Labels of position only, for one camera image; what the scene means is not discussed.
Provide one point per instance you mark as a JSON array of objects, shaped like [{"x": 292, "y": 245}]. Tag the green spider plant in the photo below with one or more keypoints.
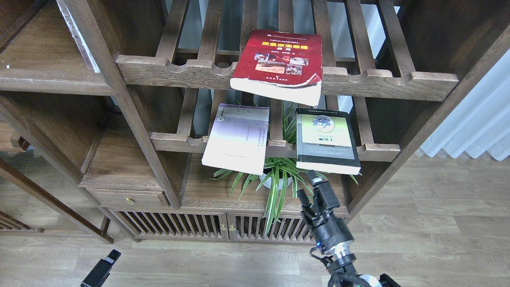
[{"x": 279, "y": 175}]

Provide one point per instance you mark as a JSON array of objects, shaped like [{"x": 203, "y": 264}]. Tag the white upright book spine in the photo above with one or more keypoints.
[{"x": 77, "y": 36}]

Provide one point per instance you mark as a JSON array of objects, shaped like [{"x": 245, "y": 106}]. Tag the red paperback book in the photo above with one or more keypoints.
[{"x": 281, "y": 65}]

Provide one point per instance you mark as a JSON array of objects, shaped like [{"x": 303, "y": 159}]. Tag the dark wooden bookshelf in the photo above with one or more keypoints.
[{"x": 139, "y": 128}]

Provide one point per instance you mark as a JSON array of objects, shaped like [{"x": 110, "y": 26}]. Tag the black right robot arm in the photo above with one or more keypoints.
[{"x": 343, "y": 272}]

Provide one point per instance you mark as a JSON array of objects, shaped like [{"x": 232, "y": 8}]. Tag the white lavender paperback book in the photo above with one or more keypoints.
[{"x": 238, "y": 139}]

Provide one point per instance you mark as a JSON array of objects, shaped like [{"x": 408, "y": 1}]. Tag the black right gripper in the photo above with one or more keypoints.
[{"x": 330, "y": 233}]

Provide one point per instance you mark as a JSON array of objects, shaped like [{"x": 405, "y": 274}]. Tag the green grey black-edged book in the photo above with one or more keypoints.
[{"x": 325, "y": 142}]

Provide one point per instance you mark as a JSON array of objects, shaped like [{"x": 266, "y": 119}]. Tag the white pleated curtain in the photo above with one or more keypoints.
[{"x": 481, "y": 122}]

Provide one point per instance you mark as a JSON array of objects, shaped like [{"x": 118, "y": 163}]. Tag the wooden furniture frame left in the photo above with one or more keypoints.
[{"x": 9, "y": 224}]

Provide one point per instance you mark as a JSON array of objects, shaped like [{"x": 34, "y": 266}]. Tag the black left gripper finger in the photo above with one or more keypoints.
[{"x": 101, "y": 270}]

